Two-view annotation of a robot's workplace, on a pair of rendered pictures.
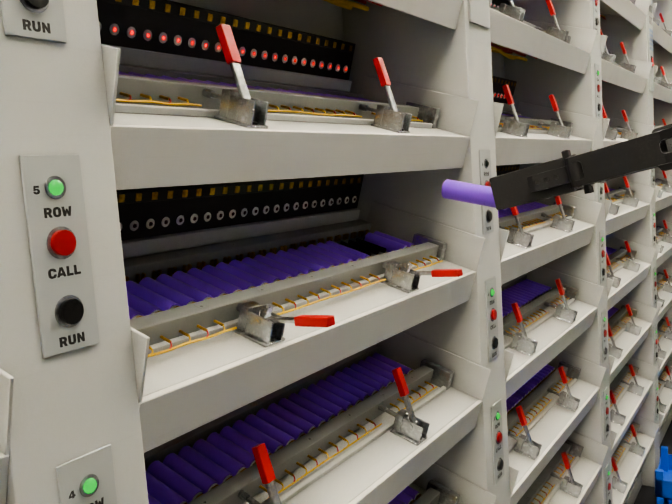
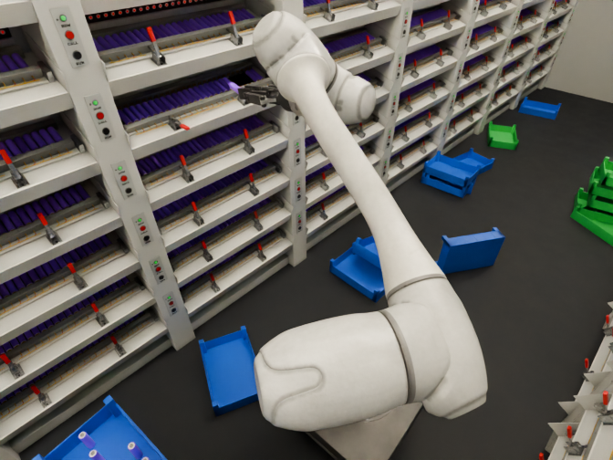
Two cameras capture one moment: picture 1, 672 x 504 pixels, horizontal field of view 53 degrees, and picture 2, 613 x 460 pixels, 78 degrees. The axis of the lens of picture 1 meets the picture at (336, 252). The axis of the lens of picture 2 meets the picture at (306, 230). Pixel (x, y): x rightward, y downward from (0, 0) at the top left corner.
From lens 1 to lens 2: 0.77 m
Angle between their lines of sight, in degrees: 36
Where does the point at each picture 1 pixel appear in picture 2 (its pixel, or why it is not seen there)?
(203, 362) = (153, 136)
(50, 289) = (99, 126)
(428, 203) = not seen: hidden behind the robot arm
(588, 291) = (387, 83)
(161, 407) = (139, 150)
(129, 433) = (129, 156)
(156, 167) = (126, 88)
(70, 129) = (96, 86)
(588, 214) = (393, 45)
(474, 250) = not seen: hidden behind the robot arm
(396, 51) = not seen: outside the picture
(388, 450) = (238, 155)
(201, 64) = (160, 14)
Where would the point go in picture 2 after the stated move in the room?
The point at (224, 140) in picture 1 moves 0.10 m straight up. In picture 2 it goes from (149, 74) to (138, 34)
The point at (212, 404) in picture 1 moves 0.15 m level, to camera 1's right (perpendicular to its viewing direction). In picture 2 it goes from (156, 147) to (203, 151)
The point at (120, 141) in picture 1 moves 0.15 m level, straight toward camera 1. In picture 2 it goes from (112, 84) to (94, 108)
